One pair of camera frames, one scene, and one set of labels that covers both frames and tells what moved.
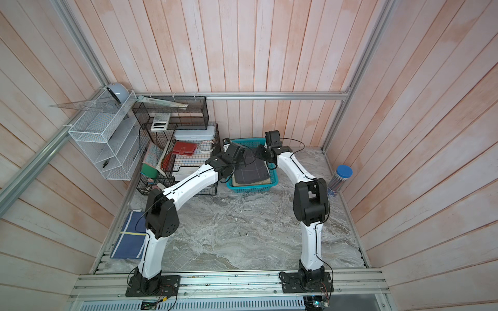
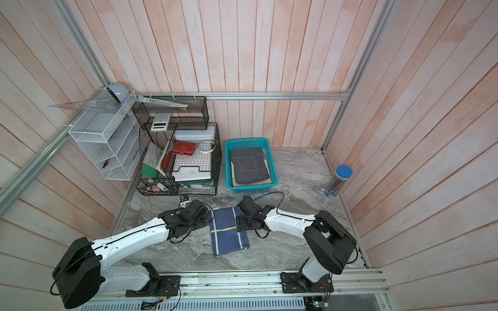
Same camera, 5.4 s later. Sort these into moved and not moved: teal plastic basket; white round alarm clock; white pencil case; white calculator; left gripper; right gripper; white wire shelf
Moved: left gripper; right gripper
Not moved: white calculator; white pencil case; teal plastic basket; white round alarm clock; white wire shelf
